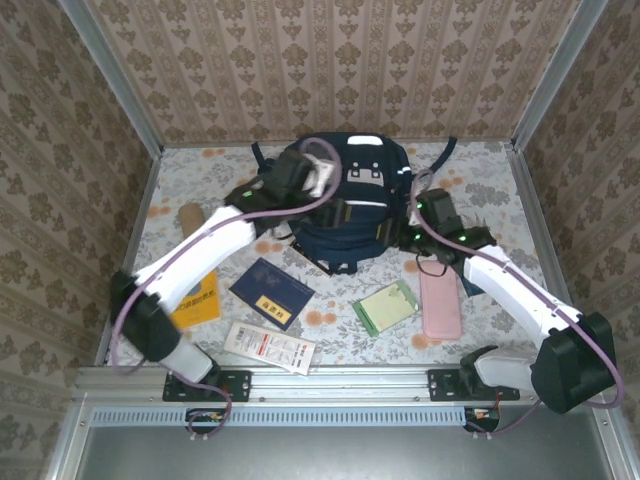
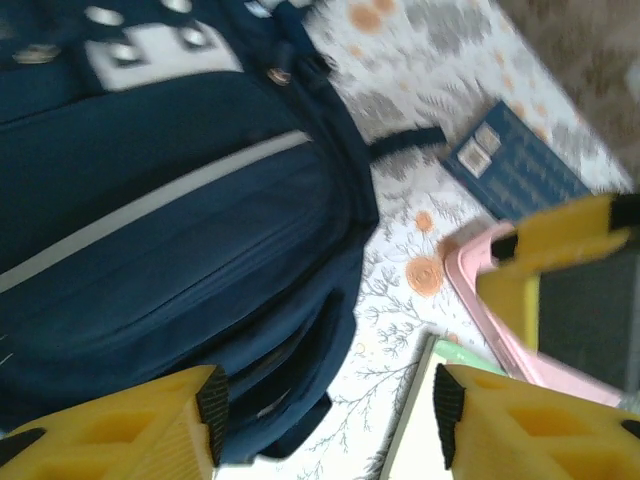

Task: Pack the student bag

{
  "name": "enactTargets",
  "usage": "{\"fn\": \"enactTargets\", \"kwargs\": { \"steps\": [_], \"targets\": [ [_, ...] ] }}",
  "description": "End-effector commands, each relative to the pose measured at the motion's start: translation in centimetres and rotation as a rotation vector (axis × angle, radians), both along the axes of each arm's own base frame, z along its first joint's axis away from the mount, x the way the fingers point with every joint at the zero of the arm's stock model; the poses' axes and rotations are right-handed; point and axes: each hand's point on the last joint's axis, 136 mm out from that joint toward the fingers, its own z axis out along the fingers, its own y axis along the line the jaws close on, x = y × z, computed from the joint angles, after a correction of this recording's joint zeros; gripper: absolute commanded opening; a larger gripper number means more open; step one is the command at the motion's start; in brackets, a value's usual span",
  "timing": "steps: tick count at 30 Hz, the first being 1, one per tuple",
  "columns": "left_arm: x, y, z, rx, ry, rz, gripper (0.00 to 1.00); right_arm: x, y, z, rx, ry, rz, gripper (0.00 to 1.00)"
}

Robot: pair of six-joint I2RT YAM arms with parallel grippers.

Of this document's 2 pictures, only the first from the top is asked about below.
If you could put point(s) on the navy blue student backpack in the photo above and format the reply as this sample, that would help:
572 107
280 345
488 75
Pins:
360 235

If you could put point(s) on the navy book with white text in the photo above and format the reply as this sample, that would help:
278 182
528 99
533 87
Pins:
470 289

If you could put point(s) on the pink pencil case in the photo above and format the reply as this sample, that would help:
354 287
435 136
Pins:
440 305

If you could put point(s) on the green notebook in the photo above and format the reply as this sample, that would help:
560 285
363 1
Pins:
385 307

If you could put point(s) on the brown cardboard tube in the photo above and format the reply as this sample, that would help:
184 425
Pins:
191 219

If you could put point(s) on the navy book with yellow label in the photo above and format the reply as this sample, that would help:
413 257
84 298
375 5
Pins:
272 295

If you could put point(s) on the yellow illustrated book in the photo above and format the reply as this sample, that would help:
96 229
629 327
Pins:
200 310

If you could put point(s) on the white packet with red print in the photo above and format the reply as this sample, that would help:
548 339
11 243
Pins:
270 347

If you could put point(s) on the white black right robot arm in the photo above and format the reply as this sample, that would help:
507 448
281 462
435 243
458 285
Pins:
515 295

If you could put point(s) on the floral white tablecloth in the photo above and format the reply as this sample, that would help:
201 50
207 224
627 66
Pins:
350 345

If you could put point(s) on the grey metal shelf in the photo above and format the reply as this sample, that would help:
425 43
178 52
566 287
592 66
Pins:
325 455

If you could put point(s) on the aluminium table side rail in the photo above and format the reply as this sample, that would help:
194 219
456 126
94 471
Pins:
144 205
547 250

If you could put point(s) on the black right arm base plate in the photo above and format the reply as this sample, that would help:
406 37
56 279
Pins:
445 385

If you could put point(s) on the long aluminium base rail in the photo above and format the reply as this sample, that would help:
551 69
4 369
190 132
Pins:
340 382

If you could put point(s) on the aluminium frame post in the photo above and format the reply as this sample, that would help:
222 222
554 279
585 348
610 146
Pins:
115 80
555 75

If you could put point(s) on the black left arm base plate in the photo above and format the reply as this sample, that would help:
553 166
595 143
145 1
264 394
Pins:
235 385

